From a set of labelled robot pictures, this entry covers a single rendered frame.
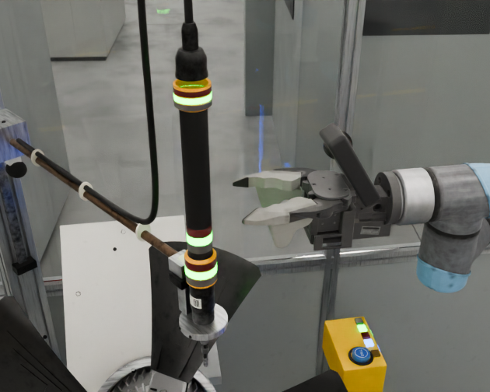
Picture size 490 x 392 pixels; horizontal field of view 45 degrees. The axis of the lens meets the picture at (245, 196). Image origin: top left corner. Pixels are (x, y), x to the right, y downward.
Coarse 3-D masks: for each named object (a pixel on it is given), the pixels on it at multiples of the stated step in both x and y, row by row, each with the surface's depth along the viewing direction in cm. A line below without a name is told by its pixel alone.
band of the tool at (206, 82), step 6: (174, 84) 66; (180, 84) 68; (186, 84) 69; (198, 84) 69; (204, 84) 68; (210, 84) 66; (180, 90) 65; (186, 90) 65; (192, 90) 65; (198, 90) 65; (180, 96) 65; (204, 96) 66
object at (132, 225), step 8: (16, 144) 114; (24, 152) 112; (40, 160) 108; (48, 168) 106; (56, 176) 104; (64, 176) 103; (72, 184) 101; (96, 200) 96; (104, 208) 95; (112, 216) 93; (120, 216) 92; (128, 224) 90; (136, 224) 90; (144, 232) 88; (152, 240) 87; (160, 240) 86; (160, 248) 85; (168, 248) 85; (168, 256) 84
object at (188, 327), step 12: (180, 252) 84; (180, 264) 81; (180, 276) 82; (180, 288) 82; (180, 300) 85; (216, 312) 86; (180, 324) 84; (192, 324) 84; (216, 324) 84; (192, 336) 82; (204, 336) 82; (216, 336) 83
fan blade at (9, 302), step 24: (0, 312) 94; (0, 336) 95; (24, 336) 94; (0, 360) 96; (24, 360) 95; (48, 360) 94; (0, 384) 98; (24, 384) 97; (48, 384) 95; (72, 384) 94
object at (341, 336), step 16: (336, 320) 141; (352, 320) 141; (336, 336) 136; (352, 336) 136; (336, 352) 132; (336, 368) 133; (352, 368) 128; (368, 368) 128; (384, 368) 129; (352, 384) 130; (368, 384) 131
